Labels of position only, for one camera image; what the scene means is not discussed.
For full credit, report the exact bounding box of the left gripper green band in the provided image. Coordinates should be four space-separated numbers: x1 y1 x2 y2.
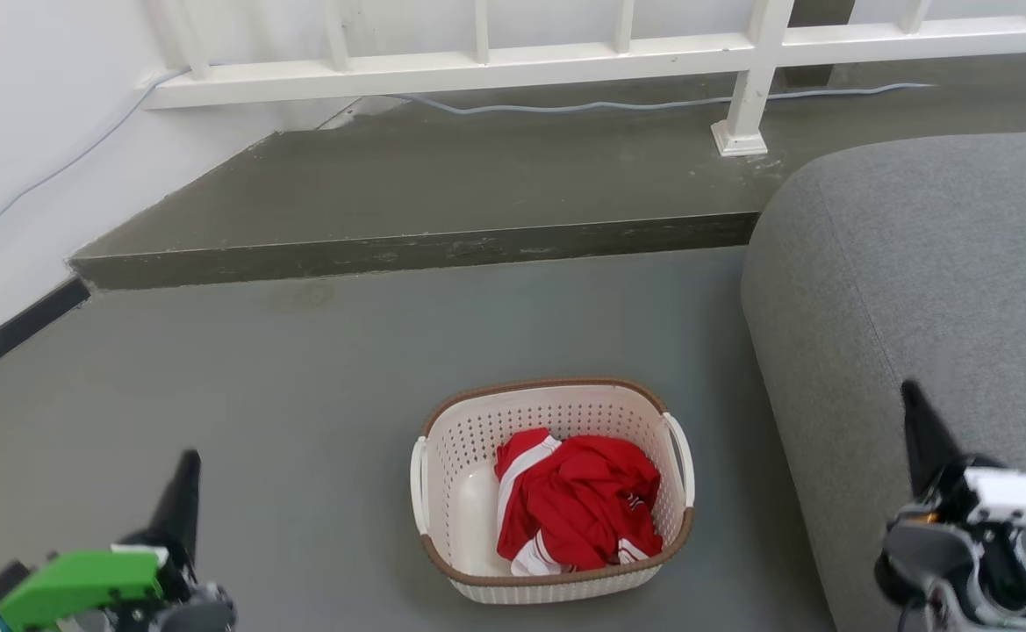
0 449 237 632

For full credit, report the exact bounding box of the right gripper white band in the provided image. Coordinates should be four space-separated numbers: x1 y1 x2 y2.
874 379 1026 632

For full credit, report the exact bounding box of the white plastic laundry basket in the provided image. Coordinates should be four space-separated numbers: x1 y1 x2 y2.
409 377 697 606

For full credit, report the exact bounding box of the grey fabric sofa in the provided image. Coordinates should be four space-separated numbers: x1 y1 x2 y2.
740 131 1026 632

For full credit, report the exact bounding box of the red and white garment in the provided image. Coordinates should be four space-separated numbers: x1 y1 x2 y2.
494 427 665 577

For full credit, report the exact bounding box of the white wooden railing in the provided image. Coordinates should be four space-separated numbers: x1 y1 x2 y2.
135 0 1026 158

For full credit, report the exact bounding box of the black wall baseboard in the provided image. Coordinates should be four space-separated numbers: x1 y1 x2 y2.
0 276 92 392

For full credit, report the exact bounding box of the light blue cable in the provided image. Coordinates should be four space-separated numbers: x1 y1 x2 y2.
0 68 936 255

